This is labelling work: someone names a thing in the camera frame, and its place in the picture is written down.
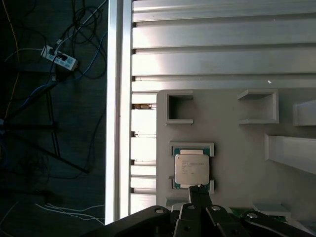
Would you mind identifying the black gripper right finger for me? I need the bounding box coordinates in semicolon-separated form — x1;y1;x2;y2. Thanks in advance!
198;185;316;237

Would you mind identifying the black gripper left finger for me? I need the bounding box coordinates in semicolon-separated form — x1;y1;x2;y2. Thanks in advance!
86;185;202;237

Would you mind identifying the silver square CPU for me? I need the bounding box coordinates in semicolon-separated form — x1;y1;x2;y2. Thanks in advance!
172;147;212;191

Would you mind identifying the grey plastic parts rack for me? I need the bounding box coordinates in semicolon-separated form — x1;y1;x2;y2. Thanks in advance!
155;89;316;237

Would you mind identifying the black floor stand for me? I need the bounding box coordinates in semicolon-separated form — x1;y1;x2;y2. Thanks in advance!
0;118;89;173

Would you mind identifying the white power strip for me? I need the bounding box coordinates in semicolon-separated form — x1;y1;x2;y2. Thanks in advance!
40;45;79;71

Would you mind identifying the white floor cable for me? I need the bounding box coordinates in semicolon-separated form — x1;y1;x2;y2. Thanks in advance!
34;201;106;220

